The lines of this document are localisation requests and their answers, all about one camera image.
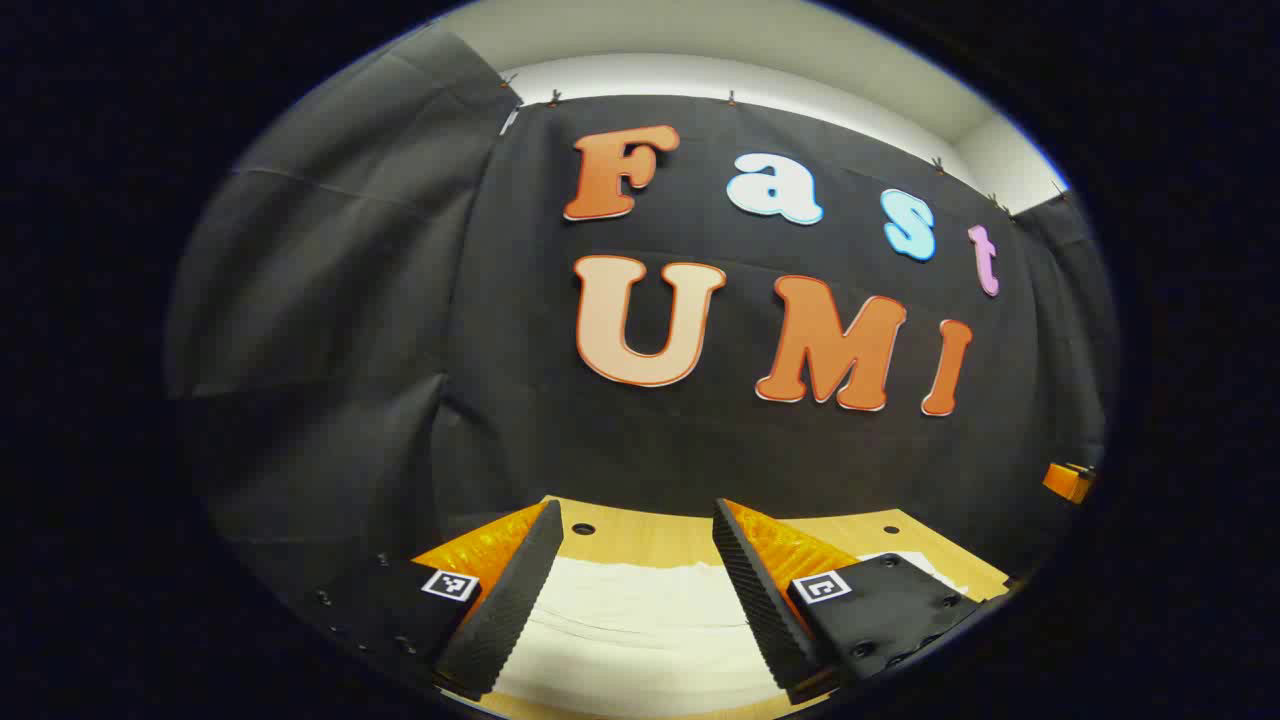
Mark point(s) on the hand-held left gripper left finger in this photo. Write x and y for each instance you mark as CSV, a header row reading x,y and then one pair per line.
x,y
505,600

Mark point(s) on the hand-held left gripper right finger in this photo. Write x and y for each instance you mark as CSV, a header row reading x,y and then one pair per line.
x,y
765,605

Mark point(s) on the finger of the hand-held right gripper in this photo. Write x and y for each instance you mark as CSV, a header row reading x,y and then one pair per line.
x,y
1066,482

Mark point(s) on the white jeans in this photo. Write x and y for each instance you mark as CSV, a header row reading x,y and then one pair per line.
x,y
630,630

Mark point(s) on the black backdrop cloth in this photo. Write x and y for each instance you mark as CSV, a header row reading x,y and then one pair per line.
x,y
420,330

